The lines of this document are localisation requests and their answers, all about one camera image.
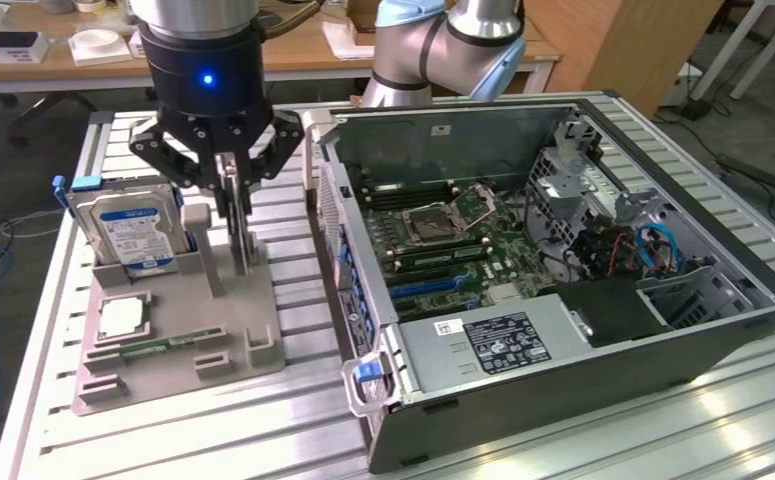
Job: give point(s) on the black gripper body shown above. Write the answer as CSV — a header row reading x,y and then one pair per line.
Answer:
x,y
206,95

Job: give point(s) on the green graphics card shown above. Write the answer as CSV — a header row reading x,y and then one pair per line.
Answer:
x,y
245,250

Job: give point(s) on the white labelled box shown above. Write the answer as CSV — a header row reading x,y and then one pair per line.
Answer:
x,y
134,47

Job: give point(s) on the wooden desk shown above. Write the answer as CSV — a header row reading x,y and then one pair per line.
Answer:
x,y
60,70
293,55

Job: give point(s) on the hard disk with blue caddy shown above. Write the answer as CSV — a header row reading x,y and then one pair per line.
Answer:
x,y
129,235

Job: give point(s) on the white square dish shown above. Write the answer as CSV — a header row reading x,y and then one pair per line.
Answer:
x,y
96,52

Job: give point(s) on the white paper stack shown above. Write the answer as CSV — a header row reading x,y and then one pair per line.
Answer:
x,y
346,45

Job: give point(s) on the white tape roll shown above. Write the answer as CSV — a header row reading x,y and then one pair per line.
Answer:
x,y
86,6

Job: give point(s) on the CPU socket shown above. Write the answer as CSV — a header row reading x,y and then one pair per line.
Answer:
x,y
429,225

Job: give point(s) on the brown cardboard box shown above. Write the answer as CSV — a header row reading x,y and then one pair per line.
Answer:
x,y
360,15

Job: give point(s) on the grey cup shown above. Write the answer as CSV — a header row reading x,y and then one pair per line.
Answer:
x,y
58,6

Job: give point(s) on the black and white box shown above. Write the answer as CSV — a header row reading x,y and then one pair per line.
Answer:
x,y
16,54

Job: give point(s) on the metal socket cover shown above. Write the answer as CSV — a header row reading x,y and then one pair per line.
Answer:
x,y
476,202

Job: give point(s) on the grey parts rack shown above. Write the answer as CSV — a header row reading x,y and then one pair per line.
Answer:
x,y
173,310

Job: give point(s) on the silver CPU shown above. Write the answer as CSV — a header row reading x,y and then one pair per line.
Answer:
x,y
122,317

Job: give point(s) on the blue expansion slot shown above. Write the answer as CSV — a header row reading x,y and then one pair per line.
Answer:
x,y
427,288

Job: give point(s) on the green RAM stick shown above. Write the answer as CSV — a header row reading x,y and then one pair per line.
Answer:
x,y
160,346

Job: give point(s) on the green motherboard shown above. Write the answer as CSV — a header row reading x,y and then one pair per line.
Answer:
x,y
507,250

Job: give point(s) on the tall metal disk bay cage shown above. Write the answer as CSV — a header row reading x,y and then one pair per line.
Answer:
x,y
563,200

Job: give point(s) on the silver chipset heatsink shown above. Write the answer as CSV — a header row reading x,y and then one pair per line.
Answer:
x,y
503,295

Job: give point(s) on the blue case latch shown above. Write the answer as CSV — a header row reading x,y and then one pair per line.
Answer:
x,y
365,373

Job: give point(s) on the grey power supply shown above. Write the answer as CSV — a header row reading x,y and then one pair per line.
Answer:
x,y
440,360

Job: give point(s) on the wooden cabinet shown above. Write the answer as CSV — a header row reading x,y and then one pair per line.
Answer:
x,y
627,60

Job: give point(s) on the black floor box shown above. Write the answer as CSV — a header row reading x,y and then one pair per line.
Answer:
x,y
693,110

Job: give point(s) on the black open PC case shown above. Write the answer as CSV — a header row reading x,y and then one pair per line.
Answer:
x,y
560,415

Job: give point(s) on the low metal disk bay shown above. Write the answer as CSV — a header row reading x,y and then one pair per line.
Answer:
x,y
720,292

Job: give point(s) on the dark chair base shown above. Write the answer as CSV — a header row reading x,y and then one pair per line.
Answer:
x,y
769,177

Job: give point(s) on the white table frame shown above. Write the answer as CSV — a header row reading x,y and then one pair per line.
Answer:
x,y
724,50

